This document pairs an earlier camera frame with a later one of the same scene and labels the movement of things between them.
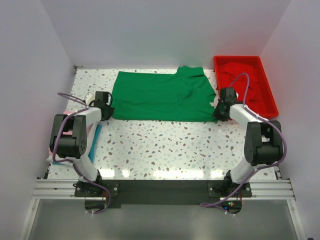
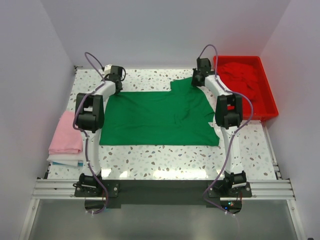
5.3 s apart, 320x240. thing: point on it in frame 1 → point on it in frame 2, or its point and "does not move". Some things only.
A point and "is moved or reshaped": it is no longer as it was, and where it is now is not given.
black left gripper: x=110 y=113 → x=118 y=91
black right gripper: x=216 y=114 → x=193 y=82
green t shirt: x=186 y=96 is moved or reshaped
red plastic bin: x=260 y=97 does not move
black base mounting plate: x=143 y=192 does not move
